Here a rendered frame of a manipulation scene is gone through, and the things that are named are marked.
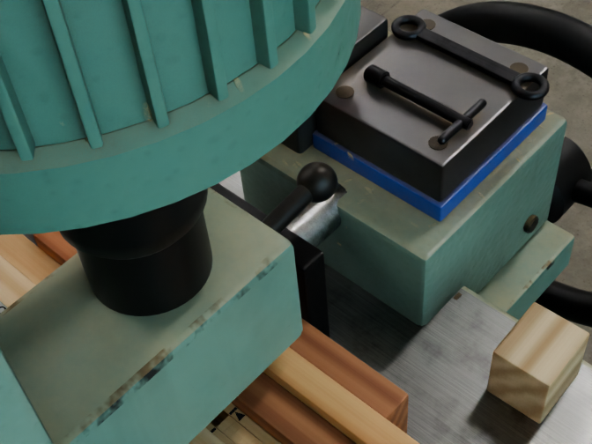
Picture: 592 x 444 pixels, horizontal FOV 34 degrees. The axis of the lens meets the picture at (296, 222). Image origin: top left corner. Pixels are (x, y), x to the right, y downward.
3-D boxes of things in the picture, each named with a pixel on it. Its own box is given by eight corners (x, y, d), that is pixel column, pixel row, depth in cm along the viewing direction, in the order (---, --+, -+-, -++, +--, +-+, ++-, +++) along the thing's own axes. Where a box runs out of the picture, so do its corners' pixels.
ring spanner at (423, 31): (556, 87, 51) (558, 80, 50) (535, 107, 50) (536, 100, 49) (405, 15, 55) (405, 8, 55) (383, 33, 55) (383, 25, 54)
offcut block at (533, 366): (539, 425, 49) (550, 386, 46) (485, 390, 51) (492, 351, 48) (579, 373, 51) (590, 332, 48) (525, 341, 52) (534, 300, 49)
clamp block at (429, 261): (555, 222, 61) (577, 121, 55) (426, 361, 55) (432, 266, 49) (375, 122, 68) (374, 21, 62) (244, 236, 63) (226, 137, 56)
